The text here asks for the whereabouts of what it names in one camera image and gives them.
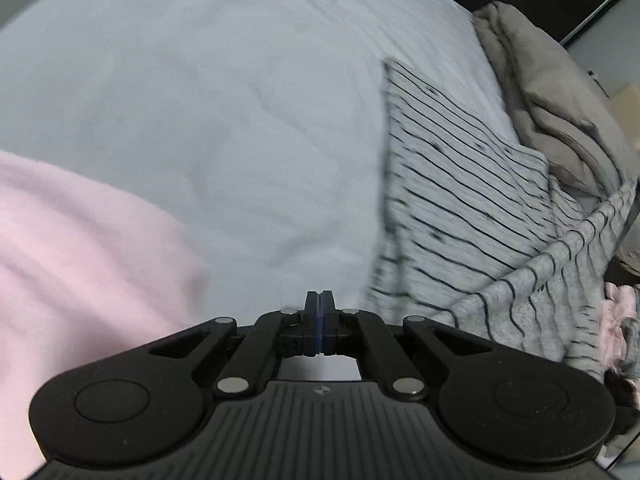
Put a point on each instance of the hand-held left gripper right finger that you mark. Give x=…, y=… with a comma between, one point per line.
x=327, y=325

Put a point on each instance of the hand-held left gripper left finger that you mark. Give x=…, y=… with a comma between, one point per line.
x=311, y=325

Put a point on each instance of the grey striped pajama shirt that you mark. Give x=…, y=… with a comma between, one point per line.
x=450, y=175

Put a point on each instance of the person's pink fleece clothing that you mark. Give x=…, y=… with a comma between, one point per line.
x=90, y=260

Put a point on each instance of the bed with grey sheet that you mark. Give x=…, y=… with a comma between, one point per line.
x=225, y=110

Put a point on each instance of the pink garment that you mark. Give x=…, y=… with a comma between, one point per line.
x=616, y=320

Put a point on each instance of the grey pillow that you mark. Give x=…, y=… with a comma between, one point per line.
x=629, y=255

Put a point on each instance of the grey folded duvet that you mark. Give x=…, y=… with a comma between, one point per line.
x=550, y=100

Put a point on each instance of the beige padded headboard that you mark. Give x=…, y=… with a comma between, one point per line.
x=625, y=102

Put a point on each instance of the white wall socket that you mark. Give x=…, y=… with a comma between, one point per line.
x=592, y=75

